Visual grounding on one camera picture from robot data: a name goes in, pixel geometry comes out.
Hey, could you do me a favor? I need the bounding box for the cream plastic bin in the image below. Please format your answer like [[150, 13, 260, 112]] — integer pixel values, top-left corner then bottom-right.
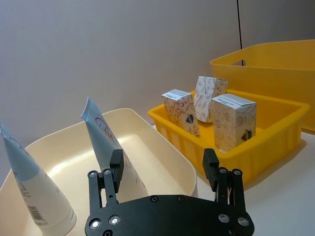
[[0, 108, 198, 236]]

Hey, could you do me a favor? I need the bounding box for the white and blue tube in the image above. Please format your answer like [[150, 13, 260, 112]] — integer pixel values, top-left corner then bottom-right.
[[80, 96, 149, 205], [0, 122, 77, 236]]

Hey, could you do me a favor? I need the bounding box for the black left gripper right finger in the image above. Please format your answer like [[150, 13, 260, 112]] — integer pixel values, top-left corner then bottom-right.
[[202, 148, 247, 212]]

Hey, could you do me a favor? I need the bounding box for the grey leaf print carton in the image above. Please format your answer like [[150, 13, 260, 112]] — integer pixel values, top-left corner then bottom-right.
[[193, 75, 229, 123]]

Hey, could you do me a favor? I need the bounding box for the thin black cable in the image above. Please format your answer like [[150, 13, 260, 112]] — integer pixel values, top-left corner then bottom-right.
[[236, 0, 248, 66]]

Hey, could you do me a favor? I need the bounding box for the beige rose print carton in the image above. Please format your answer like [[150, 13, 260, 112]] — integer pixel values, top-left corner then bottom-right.
[[209, 93, 257, 153]]

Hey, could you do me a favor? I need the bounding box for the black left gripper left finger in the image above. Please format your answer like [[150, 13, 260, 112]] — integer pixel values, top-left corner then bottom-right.
[[88, 148, 125, 215]]

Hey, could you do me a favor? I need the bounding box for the large yellow plastic basket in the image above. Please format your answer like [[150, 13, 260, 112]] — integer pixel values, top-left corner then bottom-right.
[[209, 39, 315, 136]]

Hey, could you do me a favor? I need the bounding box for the brown floral print carton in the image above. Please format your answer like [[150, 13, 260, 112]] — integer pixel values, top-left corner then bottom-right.
[[161, 88, 201, 138]]

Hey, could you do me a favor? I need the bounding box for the shallow yellow plastic tray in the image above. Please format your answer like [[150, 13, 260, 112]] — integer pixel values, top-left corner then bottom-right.
[[147, 88, 311, 191]]

